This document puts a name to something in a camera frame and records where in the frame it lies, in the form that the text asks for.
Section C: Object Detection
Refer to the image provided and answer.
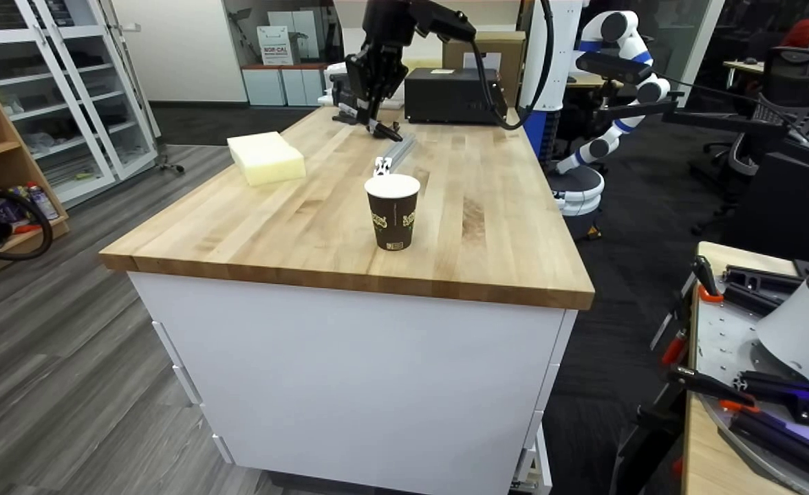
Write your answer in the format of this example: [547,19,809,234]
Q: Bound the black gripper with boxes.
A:
[343,41,401,128]

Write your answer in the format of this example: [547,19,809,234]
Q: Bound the brown paper cup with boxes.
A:
[363,170,424,253]

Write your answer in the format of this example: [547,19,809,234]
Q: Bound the small black clamp base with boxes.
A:
[368,117,408,144]

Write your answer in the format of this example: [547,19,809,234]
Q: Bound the black electronics box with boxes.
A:
[401,67,508,130]

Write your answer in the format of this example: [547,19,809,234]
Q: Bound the pale yellow foam block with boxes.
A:
[222,130,309,191]

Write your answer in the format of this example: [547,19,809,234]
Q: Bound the brown cardboard box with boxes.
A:
[441,27,529,104]

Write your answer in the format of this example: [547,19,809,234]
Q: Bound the white blue mobile robot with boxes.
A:
[547,5,675,221]

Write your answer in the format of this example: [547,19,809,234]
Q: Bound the white table cabinet base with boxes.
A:
[125,268,581,495]

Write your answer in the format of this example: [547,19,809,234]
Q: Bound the white glass door cabinet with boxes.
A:
[0,0,163,206]

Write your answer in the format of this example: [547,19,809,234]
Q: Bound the black orange bar clamp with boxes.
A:
[691,253,730,309]

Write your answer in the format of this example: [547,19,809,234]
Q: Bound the black office chair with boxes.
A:
[691,41,809,264]

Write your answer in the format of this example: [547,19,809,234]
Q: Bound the wooden workbench with tools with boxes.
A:
[668,240,809,495]

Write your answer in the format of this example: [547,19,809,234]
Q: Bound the silver aluminium extrusion rail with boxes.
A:
[371,130,418,180]

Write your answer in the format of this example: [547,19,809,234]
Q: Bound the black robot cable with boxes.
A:
[457,0,557,133]

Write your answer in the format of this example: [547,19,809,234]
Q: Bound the blue robot mount stand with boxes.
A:
[517,107,557,165]

